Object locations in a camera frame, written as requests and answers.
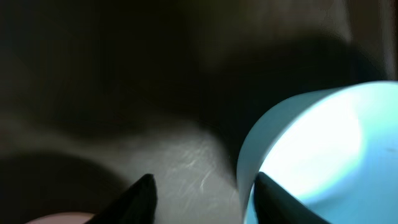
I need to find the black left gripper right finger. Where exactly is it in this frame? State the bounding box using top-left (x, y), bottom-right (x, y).
top-left (254, 172), bottom-right (330, 224)

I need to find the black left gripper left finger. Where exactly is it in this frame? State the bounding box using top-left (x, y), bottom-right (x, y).
top-left (85, 174), bottom-right (158, 224)

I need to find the light blue bowl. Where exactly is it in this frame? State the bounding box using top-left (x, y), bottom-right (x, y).
top-left (236, 81), bottom-right (397, 223)

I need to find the dark brown serving tray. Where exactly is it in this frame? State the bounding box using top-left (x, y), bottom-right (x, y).
top-left (1, 1), bottom-right (397, 223)

